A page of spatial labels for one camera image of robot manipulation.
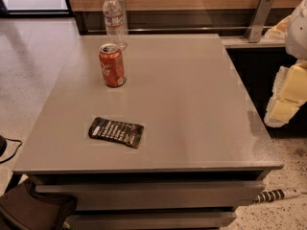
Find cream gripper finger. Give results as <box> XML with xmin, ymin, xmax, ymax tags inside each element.
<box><xmin>265</xmin><ymin>15</ymin><xmax>290</xmax><ymax>40</ymax></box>
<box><xmin>264</xmin><ymin>60</ymin><xmax>307</xmax><ymax>127</ymax></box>

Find black rxbar chocolate wrapper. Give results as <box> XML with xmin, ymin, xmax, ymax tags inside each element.
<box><xmin>88</xmin><ymin>117</ymin><xmax>144</xmax><ymax>149</ymax></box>

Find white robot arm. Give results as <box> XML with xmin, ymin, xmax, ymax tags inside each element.
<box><xmin>264</xmin><ymin>0</ymin><xmax>307</xmax><ymax>127</ymax></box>

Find clear plastic water bottle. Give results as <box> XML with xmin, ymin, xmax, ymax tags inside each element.
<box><xmin>103</xmin><ymin>0</ymin><xmax>128</xmax><ymax>51</ymax></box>

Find grey cabinet with drawers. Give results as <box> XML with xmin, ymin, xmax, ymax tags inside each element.
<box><xmin>13</xmin><ymin>34</ymin><xmax>282</xmax><ymax>230</ymax></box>

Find red soda can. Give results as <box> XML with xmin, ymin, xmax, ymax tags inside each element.
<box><xmin>99</xmin><ymin>43</ymin><xmax>126</xmax><ymax>87</ymax></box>

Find dark bag on floor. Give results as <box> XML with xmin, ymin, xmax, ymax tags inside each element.
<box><xmin>0</xmin><ymin>179</ymin><xmax>77</xmax><ymax>230</ymax></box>

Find metal rail bracket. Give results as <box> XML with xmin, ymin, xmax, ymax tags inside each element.
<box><xmin>245</xmin><ymin>0</ymin><xmax>274</xmax><ymax>43</ymax></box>

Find black and white striped cable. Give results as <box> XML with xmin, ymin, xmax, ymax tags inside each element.
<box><xmin>253</xmin><ymin>187</ymin><xmax>303</xmax><ymax>205</ymax></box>

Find horizontal metal rail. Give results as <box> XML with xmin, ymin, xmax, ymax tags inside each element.
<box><xmin>85</xmin><ymin>25</ymin><xmax>272</xmax><ymax>35</ymax></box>

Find black cable on floor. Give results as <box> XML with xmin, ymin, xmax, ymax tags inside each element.
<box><xmin>0</xmin><ymin>134</ymin><xmax>23</xmax><ymax>165</ymax></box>

